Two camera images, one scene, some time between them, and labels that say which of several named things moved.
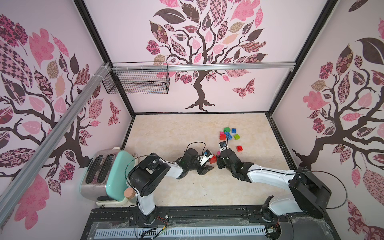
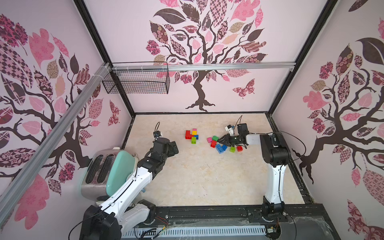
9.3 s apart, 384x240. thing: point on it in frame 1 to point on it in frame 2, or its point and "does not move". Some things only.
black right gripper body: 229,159 to 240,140
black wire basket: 138,82 does not move
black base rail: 305,222 does not move
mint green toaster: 104,176 does not move
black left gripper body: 194,166 to 165,157
